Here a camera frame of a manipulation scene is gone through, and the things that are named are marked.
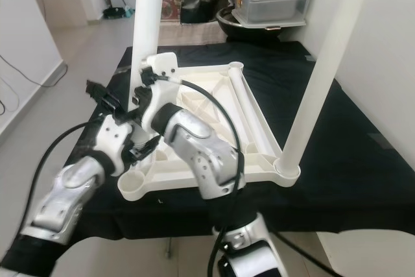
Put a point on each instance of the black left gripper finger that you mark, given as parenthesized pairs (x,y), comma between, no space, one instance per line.
(146,147)
(104,100)

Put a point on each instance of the white plastic children table top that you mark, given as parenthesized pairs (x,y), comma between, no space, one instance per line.
(135,191)

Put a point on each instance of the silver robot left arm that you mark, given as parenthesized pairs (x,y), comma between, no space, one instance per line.
(71,192)

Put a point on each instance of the mop with green head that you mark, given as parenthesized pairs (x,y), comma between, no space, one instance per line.
(118,12)

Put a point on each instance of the red printed carton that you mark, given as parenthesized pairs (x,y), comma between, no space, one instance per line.
(172,4)

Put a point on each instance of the black wok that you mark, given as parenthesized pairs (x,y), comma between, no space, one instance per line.
(233,30)

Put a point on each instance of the clear plastic storage box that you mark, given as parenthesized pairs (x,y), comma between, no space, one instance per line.
(272,4)

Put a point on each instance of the black tablecloth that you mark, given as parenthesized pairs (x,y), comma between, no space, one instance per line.
(363,180)

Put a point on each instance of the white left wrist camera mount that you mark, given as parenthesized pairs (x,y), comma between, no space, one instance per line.
(113,141)

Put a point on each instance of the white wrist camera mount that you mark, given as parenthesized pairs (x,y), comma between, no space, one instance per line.
(162,66)
(113,141)

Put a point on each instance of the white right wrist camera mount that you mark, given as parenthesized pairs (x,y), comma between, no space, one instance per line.
(162,66)

